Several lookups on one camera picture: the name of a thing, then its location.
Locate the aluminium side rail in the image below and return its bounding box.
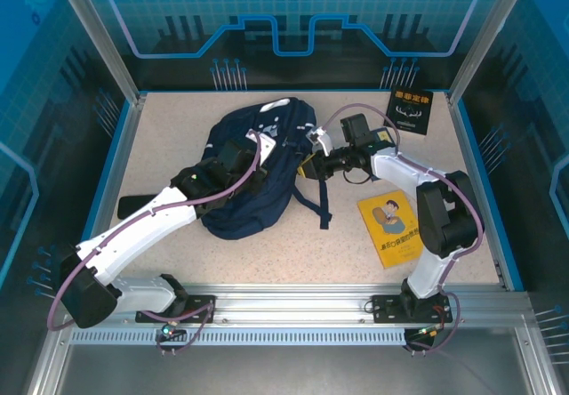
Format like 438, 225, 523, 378
445, 91, 508, 289
24, 92, 148, 395

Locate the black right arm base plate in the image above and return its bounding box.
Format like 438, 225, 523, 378
371, 294, 454, 325

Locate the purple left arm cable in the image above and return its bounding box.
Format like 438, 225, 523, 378
46, 130, 263, 332

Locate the black book with orange title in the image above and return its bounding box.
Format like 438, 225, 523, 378
382, 84, 435, 137

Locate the slotted grey cable duct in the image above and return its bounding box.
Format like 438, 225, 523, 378
69, 328, 409, 347

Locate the aluminium frame post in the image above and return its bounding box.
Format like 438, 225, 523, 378
47, 0, 148, 105
446, 0, 533, 105

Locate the navy blue student backpack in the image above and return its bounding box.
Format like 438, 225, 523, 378
202, 96, 333, 240

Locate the black pencil case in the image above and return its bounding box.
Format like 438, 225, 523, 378
116, 193, 157, 219

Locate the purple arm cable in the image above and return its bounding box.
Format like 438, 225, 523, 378
320, 103, 485, 289
46, 130, 263, 332

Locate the yellow book with cartoon cover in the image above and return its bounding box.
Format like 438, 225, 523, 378
357, 189, 423, 270

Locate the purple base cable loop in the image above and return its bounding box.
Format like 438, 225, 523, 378
155, 302, 219, 356
402, 291, 461, 357

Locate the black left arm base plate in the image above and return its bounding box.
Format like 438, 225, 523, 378
135, 294, 218, 325

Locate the blue graphic side panel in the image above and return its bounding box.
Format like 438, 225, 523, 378
457, 0, 569, 325
0, 0, 134, 395

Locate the aluminium mounting rail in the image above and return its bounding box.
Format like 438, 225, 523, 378
57, 282, 537, 330

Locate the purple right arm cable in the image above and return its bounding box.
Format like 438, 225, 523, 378
320, 103, 485, 289

